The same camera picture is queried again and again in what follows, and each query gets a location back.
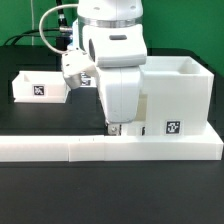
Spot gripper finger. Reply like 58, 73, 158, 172
107, 124, 121, 136

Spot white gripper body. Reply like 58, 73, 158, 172
96, 67, 142, 124

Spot black cable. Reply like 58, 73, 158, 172
2, 0, 74, 47

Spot white cable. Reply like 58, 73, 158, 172
39, 3, 80, 56

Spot white drawer tray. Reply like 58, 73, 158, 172
125, 122, 145, 136
12, 71, 70, 103

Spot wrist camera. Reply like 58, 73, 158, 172
61, 50, 97, 89

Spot white L-shaped fence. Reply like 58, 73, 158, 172
0, 125, 223, 162

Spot white drawer cabinet box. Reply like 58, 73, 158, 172
141, 56, 214, 136

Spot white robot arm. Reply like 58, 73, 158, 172
77, 0, 147, 135

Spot marker tag sheet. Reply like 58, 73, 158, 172
81, 77, 97, 88

